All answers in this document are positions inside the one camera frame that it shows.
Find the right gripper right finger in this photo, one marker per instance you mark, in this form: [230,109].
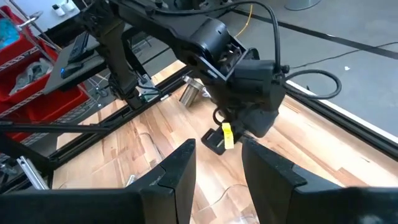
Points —
[280,193]

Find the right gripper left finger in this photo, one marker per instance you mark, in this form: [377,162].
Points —
[177,186]

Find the silver AA battery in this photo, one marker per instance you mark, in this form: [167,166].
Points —
[131,180]

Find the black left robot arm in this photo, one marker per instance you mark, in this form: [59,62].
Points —
[174,28]

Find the shiny metal cylinder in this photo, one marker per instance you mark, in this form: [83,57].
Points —
[190,91]

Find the grey round floor base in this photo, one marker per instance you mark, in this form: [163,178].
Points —
[301,3]

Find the black horizontal rod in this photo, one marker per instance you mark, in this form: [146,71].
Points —
[56,128]

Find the red storage bin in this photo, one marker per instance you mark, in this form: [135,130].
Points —
[59,105]
[6,93]
[28,46]

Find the silver aluminium extrusion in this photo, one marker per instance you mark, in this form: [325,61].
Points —
[32,173]

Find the grey metal shelf plate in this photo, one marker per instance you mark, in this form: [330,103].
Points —
[56,81]

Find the black handheld device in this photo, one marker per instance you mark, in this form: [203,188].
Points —
[77,46]

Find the grey plastic bag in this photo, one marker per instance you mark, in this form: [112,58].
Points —
[31,74]

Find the small white bottle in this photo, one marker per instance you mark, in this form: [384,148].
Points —
[58,10]
[68,5]

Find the teal bag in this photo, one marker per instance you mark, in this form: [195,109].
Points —
[7,32]

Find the black table edge rail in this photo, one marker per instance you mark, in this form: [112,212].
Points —
[342,123]
[87,143]

